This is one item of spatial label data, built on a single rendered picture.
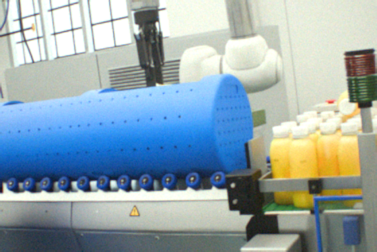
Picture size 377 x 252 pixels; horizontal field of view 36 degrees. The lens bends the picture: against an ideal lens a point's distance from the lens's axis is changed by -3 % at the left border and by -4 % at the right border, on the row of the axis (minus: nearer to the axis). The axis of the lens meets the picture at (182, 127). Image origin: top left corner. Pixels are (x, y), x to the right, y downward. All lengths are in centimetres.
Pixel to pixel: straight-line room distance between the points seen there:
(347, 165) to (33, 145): 97
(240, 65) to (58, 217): 86
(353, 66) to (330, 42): 325
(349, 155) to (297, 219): 19
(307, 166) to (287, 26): 317
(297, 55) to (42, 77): 189
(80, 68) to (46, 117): 225
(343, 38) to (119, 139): 289
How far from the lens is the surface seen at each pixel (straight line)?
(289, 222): 142
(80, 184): 183
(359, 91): 115
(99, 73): 397
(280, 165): 148
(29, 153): 190
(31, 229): 198
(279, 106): 363
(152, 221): 169
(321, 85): 445
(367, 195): 120
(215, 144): 154
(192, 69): 226
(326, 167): 144
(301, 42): 449
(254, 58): 220
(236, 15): 221
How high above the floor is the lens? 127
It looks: 6 degrees down
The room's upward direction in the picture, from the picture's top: 8 degrees counter-clockwise
